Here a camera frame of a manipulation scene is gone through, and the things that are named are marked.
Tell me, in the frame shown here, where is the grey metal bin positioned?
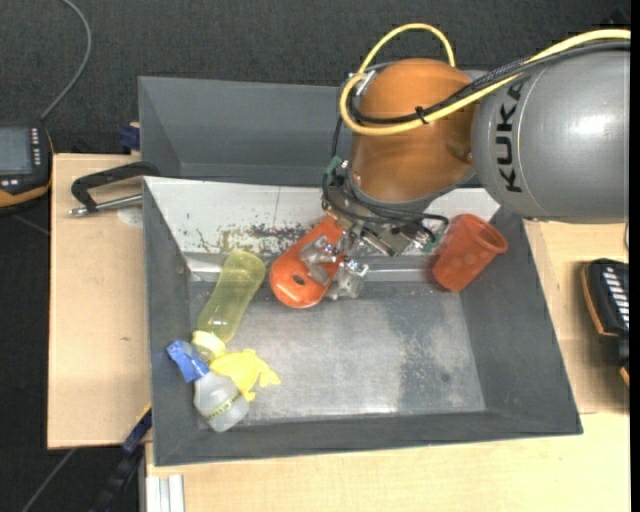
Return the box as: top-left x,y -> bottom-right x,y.
135,75 -> 584,467

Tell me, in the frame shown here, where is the orange plastic cup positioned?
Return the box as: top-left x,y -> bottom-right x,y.
431,213 -> 510,294

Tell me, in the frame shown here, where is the orange plastic piece with hole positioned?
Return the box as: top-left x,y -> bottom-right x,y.
268,214 -> 347,309

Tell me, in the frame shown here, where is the clear yellow spray bottle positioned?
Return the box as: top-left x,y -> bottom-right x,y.
191,249 -> 283,403

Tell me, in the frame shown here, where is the white spray bottle blue head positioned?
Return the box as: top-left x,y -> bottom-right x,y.
165,339 -> 251,433

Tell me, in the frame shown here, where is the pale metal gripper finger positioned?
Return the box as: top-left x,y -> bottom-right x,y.
327,257 -> 371,302
298,237 -> 347,287

